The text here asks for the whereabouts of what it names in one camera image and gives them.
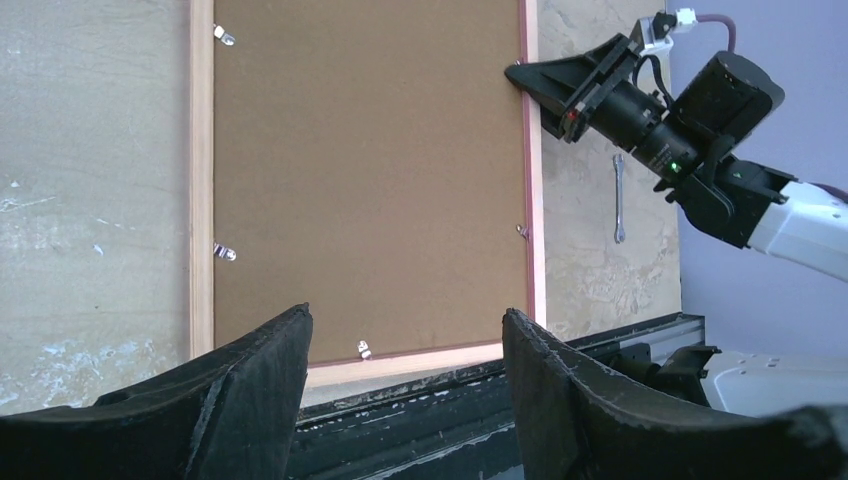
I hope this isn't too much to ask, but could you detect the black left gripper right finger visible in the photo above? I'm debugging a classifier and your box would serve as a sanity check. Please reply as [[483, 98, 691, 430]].
[[502, 308, 847, 479]]

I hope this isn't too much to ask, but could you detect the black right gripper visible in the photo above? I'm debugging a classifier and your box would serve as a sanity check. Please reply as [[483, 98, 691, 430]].
[[504, 34, 698, 179]]

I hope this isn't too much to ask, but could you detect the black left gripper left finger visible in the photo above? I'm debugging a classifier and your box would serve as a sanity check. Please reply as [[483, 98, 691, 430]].
[[1, 304, 313, 479]]

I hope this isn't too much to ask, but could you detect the pink photo frame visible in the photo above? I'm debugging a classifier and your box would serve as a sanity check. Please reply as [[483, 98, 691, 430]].
[[189, 1, 547, 387]]

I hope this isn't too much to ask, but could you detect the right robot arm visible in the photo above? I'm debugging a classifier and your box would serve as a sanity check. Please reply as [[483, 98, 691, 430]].
[[504, 34, 847, 280]]

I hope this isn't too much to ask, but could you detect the silver wrench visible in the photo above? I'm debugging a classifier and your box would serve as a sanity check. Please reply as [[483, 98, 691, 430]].
[[612, 154, 626, 244]]

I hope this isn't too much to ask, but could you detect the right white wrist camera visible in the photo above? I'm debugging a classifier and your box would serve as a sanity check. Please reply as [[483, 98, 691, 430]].
[[630, 8, 698, 56]]

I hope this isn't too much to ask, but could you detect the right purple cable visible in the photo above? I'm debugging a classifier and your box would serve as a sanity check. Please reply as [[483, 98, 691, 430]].
[[692, 13, 738, 54]]

